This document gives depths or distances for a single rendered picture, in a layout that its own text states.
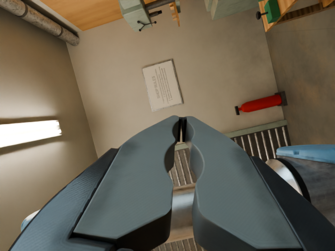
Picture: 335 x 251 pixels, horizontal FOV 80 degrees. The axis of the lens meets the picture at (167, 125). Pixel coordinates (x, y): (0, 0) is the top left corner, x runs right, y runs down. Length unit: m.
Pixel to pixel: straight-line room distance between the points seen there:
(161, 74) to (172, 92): 0.29
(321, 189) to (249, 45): 2.67
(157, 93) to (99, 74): 0.91
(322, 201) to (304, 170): 0.06
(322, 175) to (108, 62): 2.94
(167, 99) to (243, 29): 1.36
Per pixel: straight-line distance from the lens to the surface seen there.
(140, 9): 2.19
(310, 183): 0.51
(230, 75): 2.93
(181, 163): 2.92
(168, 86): 2.87
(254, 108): 2.81
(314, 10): 1.79
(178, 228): 0.45
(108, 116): 3.10
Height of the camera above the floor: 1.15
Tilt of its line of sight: 8 degrees up
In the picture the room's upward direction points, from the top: 104 degrees counter-clockwise
